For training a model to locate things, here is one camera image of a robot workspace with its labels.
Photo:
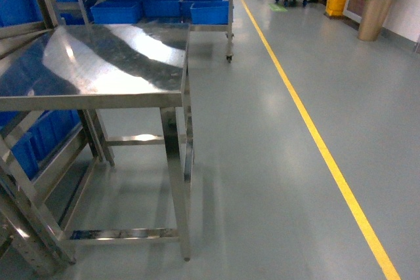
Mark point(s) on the blue plastic bin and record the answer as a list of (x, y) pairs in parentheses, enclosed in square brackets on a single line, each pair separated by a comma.
[(210, 13), (116, 12)]

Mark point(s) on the yellow mop bucket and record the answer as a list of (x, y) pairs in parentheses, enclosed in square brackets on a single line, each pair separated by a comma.
[(335, 8)]

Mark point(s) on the stainless steel table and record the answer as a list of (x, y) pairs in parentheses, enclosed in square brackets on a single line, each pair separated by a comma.
[(88, 69)]

